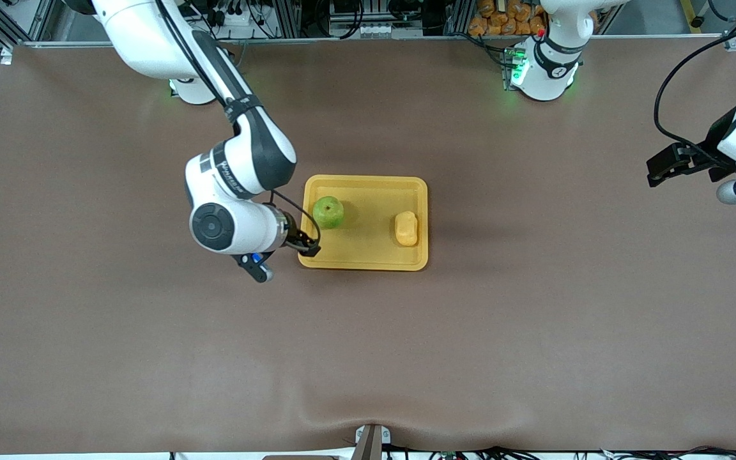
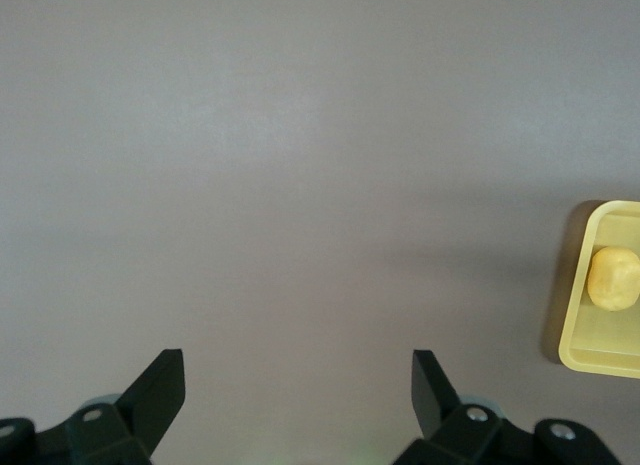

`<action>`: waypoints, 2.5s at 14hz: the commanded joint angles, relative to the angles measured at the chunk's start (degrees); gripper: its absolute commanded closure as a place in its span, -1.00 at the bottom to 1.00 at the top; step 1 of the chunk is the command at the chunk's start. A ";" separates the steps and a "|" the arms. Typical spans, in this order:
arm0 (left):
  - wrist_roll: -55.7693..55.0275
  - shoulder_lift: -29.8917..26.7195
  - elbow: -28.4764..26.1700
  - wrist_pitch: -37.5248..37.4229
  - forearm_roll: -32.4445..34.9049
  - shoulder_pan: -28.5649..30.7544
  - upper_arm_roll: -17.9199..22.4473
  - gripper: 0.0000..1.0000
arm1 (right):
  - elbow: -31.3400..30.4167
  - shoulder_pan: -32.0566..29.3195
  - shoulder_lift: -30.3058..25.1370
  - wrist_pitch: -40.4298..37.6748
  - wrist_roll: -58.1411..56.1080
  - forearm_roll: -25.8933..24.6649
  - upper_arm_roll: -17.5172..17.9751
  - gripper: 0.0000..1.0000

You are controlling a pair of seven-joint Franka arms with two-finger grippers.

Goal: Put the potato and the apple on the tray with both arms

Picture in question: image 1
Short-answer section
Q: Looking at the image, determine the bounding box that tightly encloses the green apple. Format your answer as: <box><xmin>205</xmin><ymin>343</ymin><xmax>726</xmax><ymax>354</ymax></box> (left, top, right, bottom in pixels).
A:
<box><xmin>312</xmin><ymin>196</ymin><xmax>345</xmax><ymax>230</ymax></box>

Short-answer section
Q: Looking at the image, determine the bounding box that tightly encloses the yellow potato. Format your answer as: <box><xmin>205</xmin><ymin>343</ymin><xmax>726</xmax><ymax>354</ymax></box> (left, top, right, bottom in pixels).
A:
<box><xmin>395</xmin><ymin>211</ymin><xmax>419</xmax><ymax>247</ymax></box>

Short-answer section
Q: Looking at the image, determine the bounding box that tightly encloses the yellow plastic tray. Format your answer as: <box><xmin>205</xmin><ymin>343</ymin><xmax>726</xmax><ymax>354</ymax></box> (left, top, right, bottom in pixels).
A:
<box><xmin>298</xmin><ymin>174</ymin><xmax>429</xmax><ymax>272</ymax></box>

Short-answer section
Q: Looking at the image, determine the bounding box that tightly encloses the brown table mat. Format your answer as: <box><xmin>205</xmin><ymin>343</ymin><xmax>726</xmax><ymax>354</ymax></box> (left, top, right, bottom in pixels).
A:
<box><xmin>0</xmin><ymin>38</ymin><xmax>736</xmax><ymax>456</ymax></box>

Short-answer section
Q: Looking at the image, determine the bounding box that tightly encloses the yellow pole black foot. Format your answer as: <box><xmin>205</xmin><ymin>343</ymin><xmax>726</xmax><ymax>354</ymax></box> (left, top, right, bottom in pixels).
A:
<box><xmin>680</xmin><ymin>0</ymin><xmax>706</xmax><ymax>27</ymax></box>

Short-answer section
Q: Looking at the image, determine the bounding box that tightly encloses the white power strip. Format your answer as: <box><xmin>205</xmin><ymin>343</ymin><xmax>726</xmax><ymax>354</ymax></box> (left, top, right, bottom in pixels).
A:
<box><xmin>213</xmin><ymin>5</ymin><xmax>249</xmax><ymax>27</ymax></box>

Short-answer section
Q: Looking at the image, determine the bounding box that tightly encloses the orange packaged food pile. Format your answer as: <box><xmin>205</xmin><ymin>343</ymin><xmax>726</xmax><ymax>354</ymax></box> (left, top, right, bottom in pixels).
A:
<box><xmin>468</xmin><ymin>0</ymin><xmax>548</xmax><ymax>36</ymax></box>

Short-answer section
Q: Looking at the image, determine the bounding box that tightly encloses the black electronics unit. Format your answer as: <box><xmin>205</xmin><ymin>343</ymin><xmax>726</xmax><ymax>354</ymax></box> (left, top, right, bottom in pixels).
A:
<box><xmin>330</xmin><ymin>0</ymin><xmax>369</xmax><ymax>23</ymax></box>

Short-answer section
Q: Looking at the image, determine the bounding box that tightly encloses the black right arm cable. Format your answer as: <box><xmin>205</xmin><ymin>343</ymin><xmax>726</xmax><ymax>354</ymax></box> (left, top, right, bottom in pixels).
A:
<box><xmin>154</xmin><ymin>0</ymin><xmax>322</xmax><ymax>247</ymax></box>

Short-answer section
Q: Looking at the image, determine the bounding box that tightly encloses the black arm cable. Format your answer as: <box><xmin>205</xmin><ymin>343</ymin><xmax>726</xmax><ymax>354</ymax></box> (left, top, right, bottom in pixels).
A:
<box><xmin>654</xmin><ymin>13</ymin><xmax>736</xmax><ymax>168</ymax></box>
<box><xmin>154</xmin><ymin>0</ymin><xmax>322</xmax><ymax>247</ymax></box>

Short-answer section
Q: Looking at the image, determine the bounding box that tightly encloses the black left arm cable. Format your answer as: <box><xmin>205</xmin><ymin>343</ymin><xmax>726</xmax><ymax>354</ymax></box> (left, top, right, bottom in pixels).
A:
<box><xmin>654</xmin><ymin>13</ymin><xmax>736</xmax><ymax>168</ymax></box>

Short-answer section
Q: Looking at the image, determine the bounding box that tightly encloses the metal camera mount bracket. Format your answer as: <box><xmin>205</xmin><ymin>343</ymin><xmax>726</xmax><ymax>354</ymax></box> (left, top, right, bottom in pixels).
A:
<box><xmin>350</xmin><ymin>424</ymin><xmax>392</xmax><ymax>460</ymax></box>

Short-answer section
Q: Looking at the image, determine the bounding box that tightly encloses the aluminium table edge rail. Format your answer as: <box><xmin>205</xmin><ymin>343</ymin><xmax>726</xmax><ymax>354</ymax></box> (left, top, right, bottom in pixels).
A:
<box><xmin>13</xmin><ymin>35</ymin><xmax>736</xmax><ymax>49</ymax></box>

